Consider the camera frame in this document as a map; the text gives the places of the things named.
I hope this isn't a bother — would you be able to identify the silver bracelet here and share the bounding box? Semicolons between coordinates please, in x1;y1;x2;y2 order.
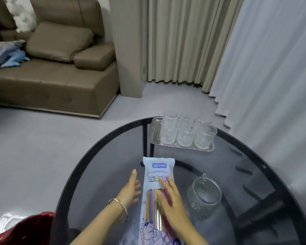
108;198;129;223

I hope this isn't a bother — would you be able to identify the person's right forearm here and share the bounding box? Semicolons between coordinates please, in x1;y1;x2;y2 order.
174;224;210;245

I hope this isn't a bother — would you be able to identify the beige pleated curtain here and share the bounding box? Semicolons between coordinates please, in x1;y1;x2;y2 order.
147;0;245;94

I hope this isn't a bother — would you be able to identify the person's left hand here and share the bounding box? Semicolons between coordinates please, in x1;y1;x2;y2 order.
116;169;143;210

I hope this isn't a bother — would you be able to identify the red garment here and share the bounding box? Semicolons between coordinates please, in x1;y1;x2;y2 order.
0;212;56;245

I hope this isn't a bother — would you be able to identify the round dark glass table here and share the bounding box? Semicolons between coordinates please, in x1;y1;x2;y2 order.
50;116;306;245

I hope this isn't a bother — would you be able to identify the person's right hand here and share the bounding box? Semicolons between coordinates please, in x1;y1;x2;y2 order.
157;179;195;235

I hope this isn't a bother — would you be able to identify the blue plush blanket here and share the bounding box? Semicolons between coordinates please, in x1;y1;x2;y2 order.
0;40;30;72

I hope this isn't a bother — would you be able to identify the packet of colourful straws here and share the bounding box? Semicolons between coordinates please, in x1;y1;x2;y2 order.
138;156;185;245

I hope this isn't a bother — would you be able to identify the person's left forearm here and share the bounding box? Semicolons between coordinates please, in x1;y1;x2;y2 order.
70;200;128;245

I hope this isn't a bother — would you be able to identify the set of clear patterned glasses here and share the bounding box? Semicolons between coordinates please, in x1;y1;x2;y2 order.
159;109;218;149

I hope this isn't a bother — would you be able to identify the clear glass pitcher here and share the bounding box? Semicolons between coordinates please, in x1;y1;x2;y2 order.
186;173;222;220

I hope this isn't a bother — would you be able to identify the brown leather sofa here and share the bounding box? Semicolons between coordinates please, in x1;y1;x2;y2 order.
0;0;120;118

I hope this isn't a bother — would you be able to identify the silver metal tray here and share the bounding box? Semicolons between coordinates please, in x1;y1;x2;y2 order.
148;116;215;152

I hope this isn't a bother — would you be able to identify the white sheer curtain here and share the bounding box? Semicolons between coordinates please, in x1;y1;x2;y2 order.
209;0;306;218

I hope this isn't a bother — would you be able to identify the white grey fluffy pillow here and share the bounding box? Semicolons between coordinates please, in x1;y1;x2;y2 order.
1;0;38;33

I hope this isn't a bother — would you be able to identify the brown sofa cushion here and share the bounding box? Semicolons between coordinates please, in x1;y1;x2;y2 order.
25;21;95;63

